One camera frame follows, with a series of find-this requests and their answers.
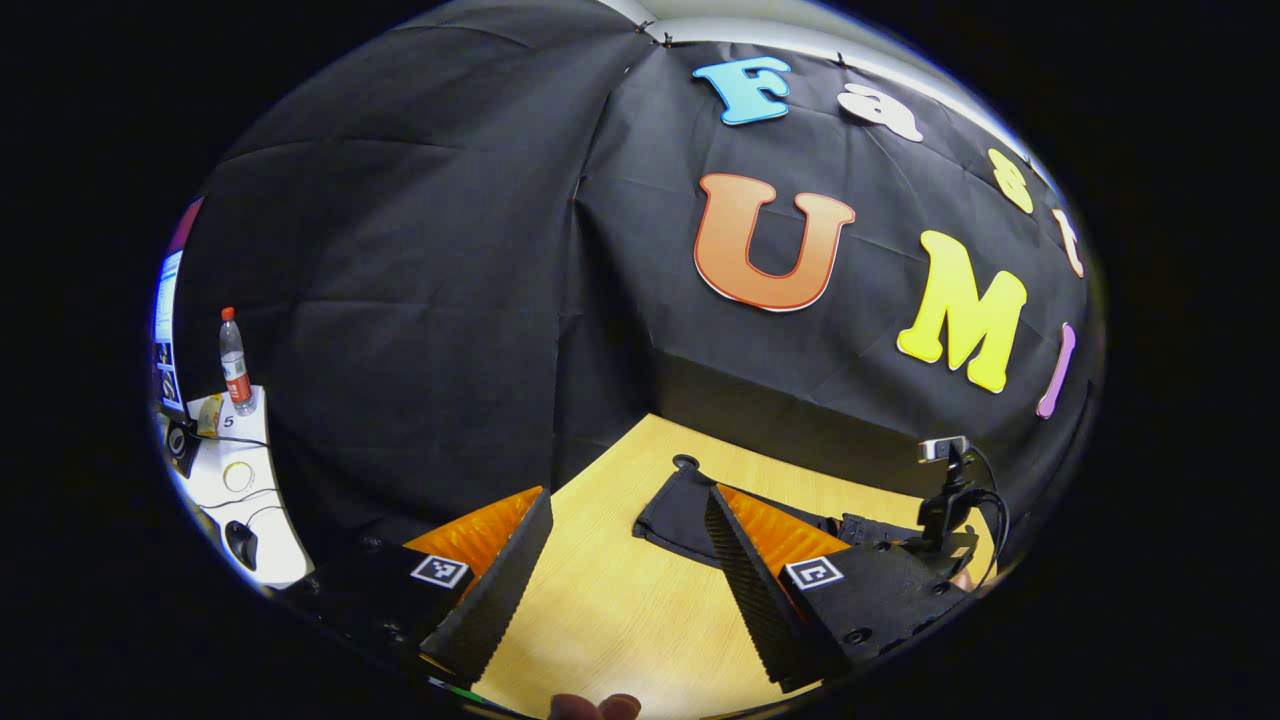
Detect clear bottle with red cap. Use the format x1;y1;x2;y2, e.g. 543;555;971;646
218;306;259;417

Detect dark grey jeans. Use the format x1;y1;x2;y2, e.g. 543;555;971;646
633;465;926;571

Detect computer monitor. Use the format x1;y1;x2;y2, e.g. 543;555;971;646
152;250;186;413

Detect black backdrop cloth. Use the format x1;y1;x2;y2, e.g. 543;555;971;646
170;0;1101;561

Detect white side table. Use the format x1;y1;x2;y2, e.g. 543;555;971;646
165;385;311;589

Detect black computer mouse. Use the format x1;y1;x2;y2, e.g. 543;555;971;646
225;520;261;573

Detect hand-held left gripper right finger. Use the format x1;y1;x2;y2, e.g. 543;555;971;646
704;483;969;695

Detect black round device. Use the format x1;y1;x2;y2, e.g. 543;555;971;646
165;420;201;479

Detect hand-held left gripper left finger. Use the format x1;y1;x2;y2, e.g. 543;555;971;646
275;485;555;689

